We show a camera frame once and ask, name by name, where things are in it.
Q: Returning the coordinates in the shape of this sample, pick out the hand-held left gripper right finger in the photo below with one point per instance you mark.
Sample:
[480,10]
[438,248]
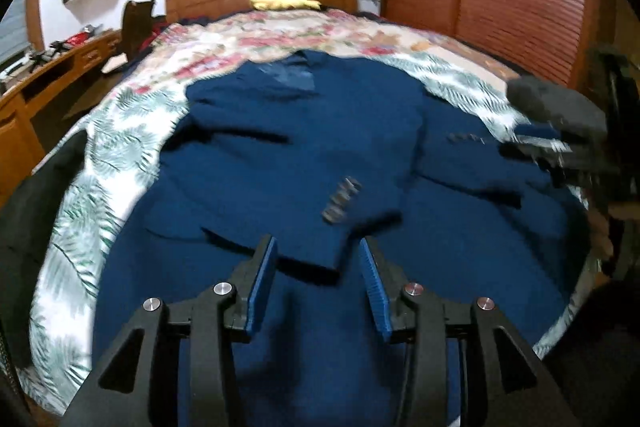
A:
[375,292]

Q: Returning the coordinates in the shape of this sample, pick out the dark grey folded garment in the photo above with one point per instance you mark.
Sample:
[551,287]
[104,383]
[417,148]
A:
[565,104]

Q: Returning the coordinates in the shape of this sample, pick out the black garment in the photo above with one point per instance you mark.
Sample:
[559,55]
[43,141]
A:
[30,232]

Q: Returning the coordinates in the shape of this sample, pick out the black tripod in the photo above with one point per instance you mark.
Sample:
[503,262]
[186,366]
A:
[47,52]

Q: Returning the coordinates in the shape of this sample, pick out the wooden window frame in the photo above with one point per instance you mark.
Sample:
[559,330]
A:
[34,7]

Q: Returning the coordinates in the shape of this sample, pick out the grey window blind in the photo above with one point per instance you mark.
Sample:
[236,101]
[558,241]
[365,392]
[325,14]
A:
[12,32]

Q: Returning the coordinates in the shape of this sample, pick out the navy blue suit jacket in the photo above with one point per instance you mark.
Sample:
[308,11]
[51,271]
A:
[300,157]

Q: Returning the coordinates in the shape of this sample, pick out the dark wooden chair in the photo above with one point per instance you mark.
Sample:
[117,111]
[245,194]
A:
[136,24]

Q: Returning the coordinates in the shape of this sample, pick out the person's right hand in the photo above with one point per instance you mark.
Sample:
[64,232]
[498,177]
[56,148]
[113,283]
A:
[599,232]

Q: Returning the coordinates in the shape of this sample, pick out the floral blanket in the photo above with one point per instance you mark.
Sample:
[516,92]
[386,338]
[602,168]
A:
[300,34]

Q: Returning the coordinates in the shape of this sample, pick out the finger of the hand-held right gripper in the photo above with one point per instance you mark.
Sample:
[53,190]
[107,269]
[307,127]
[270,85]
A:
[540,132]
[530,153]

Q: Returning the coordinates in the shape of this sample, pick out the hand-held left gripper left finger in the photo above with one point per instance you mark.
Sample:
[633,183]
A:
[262,287]

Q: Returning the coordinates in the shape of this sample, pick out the wooden desk cabinet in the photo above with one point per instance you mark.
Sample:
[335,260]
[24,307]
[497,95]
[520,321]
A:
[30,117]

